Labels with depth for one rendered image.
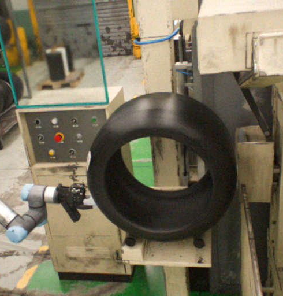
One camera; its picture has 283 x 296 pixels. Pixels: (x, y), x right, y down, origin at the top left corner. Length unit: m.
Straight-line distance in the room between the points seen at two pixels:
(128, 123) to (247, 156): 0.60
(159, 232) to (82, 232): 1.11
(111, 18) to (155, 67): 9.21
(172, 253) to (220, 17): 1.04
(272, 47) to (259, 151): 0.85
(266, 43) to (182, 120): 0.50
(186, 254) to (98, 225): 0.95
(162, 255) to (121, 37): 9.47
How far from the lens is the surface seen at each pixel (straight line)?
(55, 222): 2.60
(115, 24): 10.86
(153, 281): 2.77
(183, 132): 1.32
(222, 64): 1.02
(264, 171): 1.76
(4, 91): 5.64
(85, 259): 2.71
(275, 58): 0.93
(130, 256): 1.67
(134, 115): 1.35
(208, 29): 1.01
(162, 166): 1.83
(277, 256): 2.04
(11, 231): 1.66
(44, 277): 3.00
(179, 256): 1.68
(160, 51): 1.65
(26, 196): 1.72
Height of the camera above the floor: 1.88
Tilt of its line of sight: 24 degrees down
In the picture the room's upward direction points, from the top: 6 degrees counter-clockwise
